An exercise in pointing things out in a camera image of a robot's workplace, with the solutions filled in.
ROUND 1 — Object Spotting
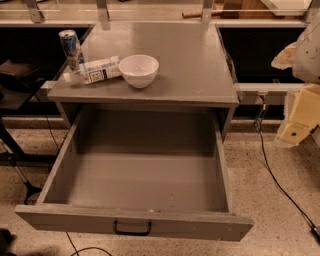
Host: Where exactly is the white ceramic bowl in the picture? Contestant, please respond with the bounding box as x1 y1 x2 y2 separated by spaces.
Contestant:
119 55 159 88

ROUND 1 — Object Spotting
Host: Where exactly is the black top drawer handle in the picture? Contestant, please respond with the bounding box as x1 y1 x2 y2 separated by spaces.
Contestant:
113 220 152 236

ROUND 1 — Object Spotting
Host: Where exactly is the white milk carton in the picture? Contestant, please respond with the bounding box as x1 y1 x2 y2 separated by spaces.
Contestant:
63 56 122 85

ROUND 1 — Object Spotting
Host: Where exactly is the blue energy drink can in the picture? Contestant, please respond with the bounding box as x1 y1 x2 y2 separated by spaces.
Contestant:
59 30 84 70

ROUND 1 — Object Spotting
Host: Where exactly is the black tripod stand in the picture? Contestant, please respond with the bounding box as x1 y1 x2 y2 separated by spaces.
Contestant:
0 142 42 205

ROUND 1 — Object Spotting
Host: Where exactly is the grey drawer cabinet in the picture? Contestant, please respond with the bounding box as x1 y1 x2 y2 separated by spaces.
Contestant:
49 21 239 135

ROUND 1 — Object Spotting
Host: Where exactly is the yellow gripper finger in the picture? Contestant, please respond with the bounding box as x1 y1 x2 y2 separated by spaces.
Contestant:
276 84 320 148

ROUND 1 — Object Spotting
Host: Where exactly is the black cable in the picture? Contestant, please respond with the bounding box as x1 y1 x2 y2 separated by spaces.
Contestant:
258 96 320 239
65 232 113 256

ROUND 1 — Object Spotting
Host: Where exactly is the black cable on right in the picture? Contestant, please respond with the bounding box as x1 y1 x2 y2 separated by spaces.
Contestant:
258 96 320 239

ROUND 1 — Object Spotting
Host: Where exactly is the grey top drawer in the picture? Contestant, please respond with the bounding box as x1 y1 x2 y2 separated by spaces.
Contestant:
15 105 254 241

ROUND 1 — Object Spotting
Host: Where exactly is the black cable on left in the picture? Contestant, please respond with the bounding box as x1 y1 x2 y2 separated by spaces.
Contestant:
65 232 113 256

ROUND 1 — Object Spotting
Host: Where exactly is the metal frame rail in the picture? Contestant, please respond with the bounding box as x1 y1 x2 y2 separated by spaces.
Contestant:
236 83 303 105

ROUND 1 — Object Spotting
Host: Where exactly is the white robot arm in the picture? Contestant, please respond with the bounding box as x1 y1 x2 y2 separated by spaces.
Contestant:
271 22 320 148

